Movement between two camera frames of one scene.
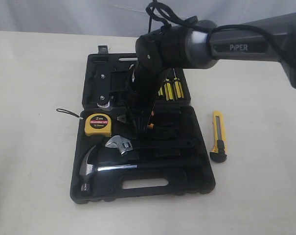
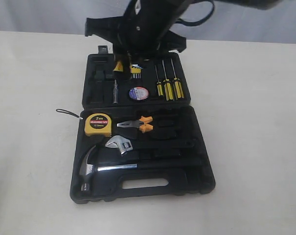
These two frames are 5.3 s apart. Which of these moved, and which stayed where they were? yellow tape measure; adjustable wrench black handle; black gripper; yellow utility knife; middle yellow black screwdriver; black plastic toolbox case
Moved: black gripper; yellow utility knife
Stayed: black plastic toolbox case; middle yellow black screwdriver; adjustable wrench black handle; yellow tape measure
